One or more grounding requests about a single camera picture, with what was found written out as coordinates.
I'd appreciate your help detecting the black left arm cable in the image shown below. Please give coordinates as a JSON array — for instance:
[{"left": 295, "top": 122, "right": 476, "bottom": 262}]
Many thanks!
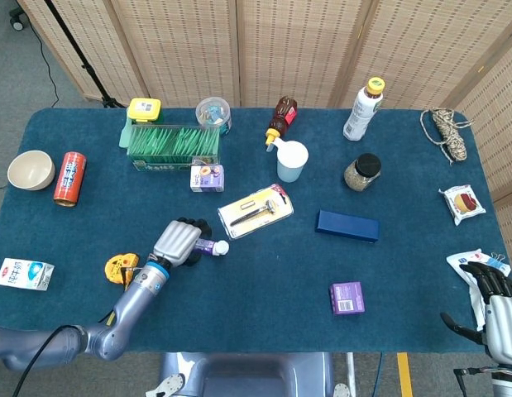
[{"left": 11, "top": 324, "right": 81, "bottom": 397}]

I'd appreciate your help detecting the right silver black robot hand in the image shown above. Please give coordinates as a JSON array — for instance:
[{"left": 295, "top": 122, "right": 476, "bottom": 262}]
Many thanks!
[{"left": 440, "top": 261, "right": 512, "bottom": 367}]

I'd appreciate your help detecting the blue binder clip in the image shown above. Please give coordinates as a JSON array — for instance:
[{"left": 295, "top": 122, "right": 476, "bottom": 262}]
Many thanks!
[{"left": 485, "top": 251, "right": 512, "bottom": 276}]

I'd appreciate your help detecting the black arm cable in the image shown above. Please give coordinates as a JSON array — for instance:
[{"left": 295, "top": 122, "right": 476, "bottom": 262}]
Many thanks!
[
  {"left": 11, "top": 324, "right": 81, "bottom": 397},
  {"left": 452, "top": 366, "right": 495, "bottom": 397}
]

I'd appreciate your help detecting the glass jar black lid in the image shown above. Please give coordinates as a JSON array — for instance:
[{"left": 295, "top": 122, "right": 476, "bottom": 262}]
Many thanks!
[{"left": 343, "top": 153, "right": 383, "bottom": 193}]

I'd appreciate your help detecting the black tripod stand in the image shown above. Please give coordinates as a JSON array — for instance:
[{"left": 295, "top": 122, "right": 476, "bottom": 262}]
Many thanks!
[{"left": 44, "top": 0, "right": 127, "bottom": 109}]

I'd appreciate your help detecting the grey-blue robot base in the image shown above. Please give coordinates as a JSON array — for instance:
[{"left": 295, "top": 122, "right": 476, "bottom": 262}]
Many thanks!
[{"left": 146, "top": 352, "right": 356, "bottom": 397}]

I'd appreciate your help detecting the blue tablecloth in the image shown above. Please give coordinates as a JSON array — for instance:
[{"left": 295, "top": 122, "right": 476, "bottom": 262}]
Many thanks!
[{"left": 0, "top": 107, "right": 512, "bottom": 355}]

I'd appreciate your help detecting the white snack packet red print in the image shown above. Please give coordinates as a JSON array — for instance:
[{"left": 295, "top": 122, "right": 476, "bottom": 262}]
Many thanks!
[{"left": 438, "top": 184, "right": 487, "bottom": 227}]

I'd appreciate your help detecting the small purple packet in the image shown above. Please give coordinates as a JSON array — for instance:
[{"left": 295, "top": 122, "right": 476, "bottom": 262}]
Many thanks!
[{"left": 328, "top": 281, "right": 366, "bottom": 317}]

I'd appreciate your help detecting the white drink bottle yellow cap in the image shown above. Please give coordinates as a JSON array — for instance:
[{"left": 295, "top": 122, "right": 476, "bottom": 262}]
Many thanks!
[{"left": 342, "top": 76, "right": 386, "bottom": 142}]

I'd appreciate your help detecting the red drink can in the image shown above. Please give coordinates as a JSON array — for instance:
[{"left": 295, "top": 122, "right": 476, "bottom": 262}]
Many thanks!
[{"left": 53, "top": 151, "right": 88, "bottom": 208}]

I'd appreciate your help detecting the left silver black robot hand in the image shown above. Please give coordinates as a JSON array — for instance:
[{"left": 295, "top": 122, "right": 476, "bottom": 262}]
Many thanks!
[{"left": 150, "top": 216, "right": 213, "bottom": 268}]

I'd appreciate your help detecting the clear round tub of clips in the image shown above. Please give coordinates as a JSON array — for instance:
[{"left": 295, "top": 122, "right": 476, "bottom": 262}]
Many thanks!
[{"left": 195, "top": 96, "right": 233, "bottom": 136}]

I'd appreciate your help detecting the white table leg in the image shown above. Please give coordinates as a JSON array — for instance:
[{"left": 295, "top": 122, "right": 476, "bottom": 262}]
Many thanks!
[{"left": 346, "top": 352, "right": 358, "bottom": 397}]

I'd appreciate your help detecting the green tea bag box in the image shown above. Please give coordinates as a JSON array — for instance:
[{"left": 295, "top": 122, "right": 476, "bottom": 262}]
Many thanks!
[{"left": 126, "top": 124, "right": 222, "bottom": 173}]

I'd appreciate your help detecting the bundle of twine rope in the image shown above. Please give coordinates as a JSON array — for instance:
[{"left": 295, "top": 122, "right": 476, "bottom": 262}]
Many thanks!
[{"left": 419, "top": 107, "right": 475, "bottom": 165}]

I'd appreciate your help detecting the white powder bag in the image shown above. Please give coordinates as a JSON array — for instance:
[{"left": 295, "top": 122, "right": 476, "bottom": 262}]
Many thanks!
[{"left": 446, "top": 248, "right": 512, "bottom": 332}]

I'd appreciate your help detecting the light blue plastic cup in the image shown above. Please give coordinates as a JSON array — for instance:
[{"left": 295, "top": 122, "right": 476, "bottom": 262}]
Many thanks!
[{"left": 270, "top": 137, "right": 309, "bottom": 184}]

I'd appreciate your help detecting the white blue milk carton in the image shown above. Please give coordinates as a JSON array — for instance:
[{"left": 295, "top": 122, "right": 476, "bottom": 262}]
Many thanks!
[{"left": 0, "top": 257, "right": 55, "bottom": 292}]

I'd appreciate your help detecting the small purple juice carton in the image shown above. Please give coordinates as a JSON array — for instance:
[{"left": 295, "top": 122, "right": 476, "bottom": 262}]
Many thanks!
[{"left": 189, "top": 164, "right": 226, "bottom": 194}]

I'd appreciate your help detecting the yellow tape measure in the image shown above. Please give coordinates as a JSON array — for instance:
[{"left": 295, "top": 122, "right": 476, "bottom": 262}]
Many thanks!
[{"left": 104, "top": 251, "right": 140, "bottom": 286}]

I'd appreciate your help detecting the dark blue long box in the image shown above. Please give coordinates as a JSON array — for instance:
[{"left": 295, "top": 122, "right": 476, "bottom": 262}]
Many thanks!
[{"left": 314, "top": 209, "right": 381, "bottom": 245}]

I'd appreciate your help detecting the blue cable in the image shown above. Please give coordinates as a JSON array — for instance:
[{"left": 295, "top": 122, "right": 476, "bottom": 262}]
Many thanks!
[{"left": 373, "top": 352, "right": 385, "bottom": 397}]

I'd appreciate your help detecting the yellow lid container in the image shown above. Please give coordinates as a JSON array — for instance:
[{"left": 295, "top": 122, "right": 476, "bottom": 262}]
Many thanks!
[{"left": 127, "top": 98, "right": 163, "bottom": 127}]

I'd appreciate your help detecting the brown syrup bottle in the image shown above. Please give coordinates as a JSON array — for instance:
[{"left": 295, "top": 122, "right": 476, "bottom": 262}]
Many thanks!
[{"left": 265, "top": 95, "right": 299, "bottom": 153}]

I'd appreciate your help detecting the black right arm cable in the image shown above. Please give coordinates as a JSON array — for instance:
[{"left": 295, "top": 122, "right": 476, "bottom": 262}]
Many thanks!
[{"left": 452, "top": 366, "right": 495, "bottom": 397}]

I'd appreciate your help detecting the thin black floor cable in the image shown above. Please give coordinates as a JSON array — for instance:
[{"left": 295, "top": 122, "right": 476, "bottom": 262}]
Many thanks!
[{"left": 30, "top": 24, "right": 60, "bottom": 109}]

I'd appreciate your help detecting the cream bowl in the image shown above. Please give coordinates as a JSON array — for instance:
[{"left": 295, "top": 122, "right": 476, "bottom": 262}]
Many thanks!
[{"left": 7, "top": 150, "right": 56, "bottom": 192}]

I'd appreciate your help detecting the razor in yellow blister pack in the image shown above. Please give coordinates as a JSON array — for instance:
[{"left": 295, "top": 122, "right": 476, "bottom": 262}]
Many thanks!
[{"left": 217, "top": 184, "right": 294, "bottom": 241}]

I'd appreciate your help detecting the small purple white-capped bottle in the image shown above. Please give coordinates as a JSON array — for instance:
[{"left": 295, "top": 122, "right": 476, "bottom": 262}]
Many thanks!
[{"left": 195, "top": 237, "right": 231, "bottom": 257}]

